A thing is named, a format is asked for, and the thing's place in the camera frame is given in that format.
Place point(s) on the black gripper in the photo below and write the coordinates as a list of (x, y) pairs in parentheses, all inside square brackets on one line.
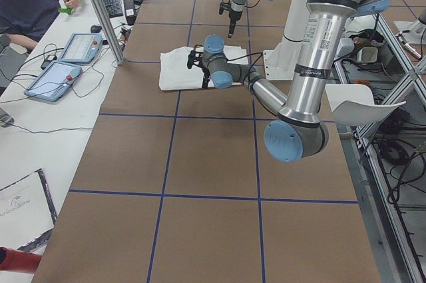
[(206, 78), (232, 19)]

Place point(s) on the white long-sleeve printed shirt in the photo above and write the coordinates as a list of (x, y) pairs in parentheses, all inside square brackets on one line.
[(174, 74)]

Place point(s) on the white central mounting column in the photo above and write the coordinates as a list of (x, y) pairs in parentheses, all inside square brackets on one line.
[(280, 63)]

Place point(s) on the black computer mouse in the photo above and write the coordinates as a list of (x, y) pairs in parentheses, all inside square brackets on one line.
[(95, 29)]

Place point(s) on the black computer keyboard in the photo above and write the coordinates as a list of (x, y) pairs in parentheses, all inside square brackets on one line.
[(113, 8)]

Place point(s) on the upper blue teach pendant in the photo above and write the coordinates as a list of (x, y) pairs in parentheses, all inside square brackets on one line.
[(81, 48)]

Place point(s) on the blue teach pendant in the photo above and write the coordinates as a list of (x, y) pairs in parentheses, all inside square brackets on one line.
[(81, 48), (55, 80)]

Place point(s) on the white plastic chair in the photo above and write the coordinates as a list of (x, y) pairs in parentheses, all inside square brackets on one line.
[(353, 105)]

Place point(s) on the green plastic clamp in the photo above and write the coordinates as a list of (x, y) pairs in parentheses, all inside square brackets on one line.
[(66, 10)]

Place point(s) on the lower blue teach pendant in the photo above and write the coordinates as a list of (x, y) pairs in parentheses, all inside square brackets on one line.
[(55, 80)]

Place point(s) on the seated person in dark shirt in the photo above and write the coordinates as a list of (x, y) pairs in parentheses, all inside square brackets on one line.
[(26, 21)]

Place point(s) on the red cylindrical object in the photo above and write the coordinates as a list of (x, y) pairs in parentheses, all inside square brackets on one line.
[(19, 261)]

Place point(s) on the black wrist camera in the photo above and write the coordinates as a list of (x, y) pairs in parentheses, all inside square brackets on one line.
[(195, 58), (224, 6)]

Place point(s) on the aluminium frame post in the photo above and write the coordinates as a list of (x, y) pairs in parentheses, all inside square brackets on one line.
[(108, 30)]

